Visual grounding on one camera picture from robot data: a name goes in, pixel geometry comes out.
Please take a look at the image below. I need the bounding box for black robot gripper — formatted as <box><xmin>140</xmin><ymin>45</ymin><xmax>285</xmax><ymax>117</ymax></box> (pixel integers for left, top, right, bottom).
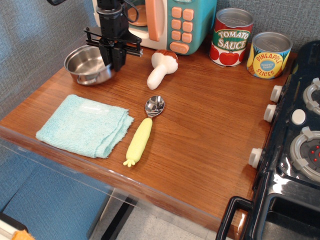
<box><xmin>84</xmin><ymin>6</ymin><xmax>143</xmax><ymax>72</ymax></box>

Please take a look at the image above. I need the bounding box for silver metal bowl with handles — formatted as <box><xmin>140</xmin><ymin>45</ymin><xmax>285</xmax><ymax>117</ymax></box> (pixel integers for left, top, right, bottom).
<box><xmin>64</xmin><ymin>45</ymin><xmax>116</xmax><ymax>86</ymax></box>

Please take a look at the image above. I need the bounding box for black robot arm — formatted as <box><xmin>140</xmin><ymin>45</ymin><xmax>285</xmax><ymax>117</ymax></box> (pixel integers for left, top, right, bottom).
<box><xmin>84</xmin><ymin>0</ymin><xmax>143</xmax><ymax>72</ymax></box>

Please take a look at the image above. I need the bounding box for teal toy microwave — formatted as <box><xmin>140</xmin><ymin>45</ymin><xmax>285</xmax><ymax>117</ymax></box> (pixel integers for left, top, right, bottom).
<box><xmin>91</xmin><ymin>0</ymin><xmax>218</xmax><ymax>56</ymax></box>

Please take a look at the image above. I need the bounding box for toy mushroom brown cap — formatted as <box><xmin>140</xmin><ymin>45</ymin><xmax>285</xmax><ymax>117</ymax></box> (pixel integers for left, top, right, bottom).
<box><xmin>147</xmin><ymin>49</ymin><xmax>179</xmax><ymax>90</ymax></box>

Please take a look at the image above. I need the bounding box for light blue folded cloth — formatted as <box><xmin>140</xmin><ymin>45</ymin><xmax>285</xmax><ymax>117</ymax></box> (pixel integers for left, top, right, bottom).
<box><xmin>36</xmin><ymin>94</ymin><xmax>134</xmax><ymax>159</ymax></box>

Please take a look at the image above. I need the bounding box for tomato sauce can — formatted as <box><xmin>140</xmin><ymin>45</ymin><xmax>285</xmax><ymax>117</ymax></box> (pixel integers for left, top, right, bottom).
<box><xmin>209</xmin><ymin>8</ymin><xmax>254</xmax><ymax>67</ymax></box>

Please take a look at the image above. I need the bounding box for pineapple slices can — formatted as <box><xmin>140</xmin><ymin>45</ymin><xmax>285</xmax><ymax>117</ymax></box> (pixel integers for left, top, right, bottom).
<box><xmin>246</xmin><ymin>32</ymin><xmax>293</xmax><ymax>80</ymax></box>

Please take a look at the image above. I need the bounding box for white stove knob middle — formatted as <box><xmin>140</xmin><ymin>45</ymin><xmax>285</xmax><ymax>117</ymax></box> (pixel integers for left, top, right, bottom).
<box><xmin>263</xmin><ymin>104</ymin><xmax>277</xmax><ymax>123</ymax></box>

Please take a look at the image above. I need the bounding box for white stove knob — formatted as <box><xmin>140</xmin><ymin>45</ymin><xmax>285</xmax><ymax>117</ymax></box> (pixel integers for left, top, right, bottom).
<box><xmin>248</xmin><ymin>148</ymin><xmax>263</xmax><ymax>169</ymax></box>
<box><xmin>263</xmin><ymin>104</ymin><xmax>277</xmax><ymax>123</ymax></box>
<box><xmin>270</xmin><ymin>85</ymin><xmax>283</xmax><ymax>103</ymax></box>

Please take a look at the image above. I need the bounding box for white stove knob upper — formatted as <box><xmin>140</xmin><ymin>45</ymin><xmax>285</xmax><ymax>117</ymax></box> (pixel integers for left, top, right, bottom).
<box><xmin>270</xmin><ymin>85</ymin><xmax>283</xmax><ymax>103</ymax></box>

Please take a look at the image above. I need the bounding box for white stove knob lower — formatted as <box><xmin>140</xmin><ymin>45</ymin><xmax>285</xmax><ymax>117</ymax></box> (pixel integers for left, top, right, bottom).
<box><xmin>248</xmin><ymin>148</ymin><xmax>263</xmax><ymax>169</ymax></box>

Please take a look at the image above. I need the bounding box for orange fuzzy object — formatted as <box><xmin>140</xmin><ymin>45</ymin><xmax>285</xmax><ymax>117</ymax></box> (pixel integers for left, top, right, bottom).
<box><xmin>11</xmin><ymin>230</ymin><xmax>35</xmax><ymax>240</ymax></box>

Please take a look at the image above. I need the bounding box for black toy stove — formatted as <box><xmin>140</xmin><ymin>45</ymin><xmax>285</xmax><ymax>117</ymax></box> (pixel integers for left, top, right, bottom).
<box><xmin>216</xmin><ymin>40</ymin><xmax>320</xmax><ymax>240</ymax></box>

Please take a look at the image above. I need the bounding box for spoon with yellow handle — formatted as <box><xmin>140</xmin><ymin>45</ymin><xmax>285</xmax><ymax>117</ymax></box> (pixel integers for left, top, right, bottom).
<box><xmin>123</xmin><ymin>95</ymin><xmax>165</xmax><ymax>168</ymax></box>

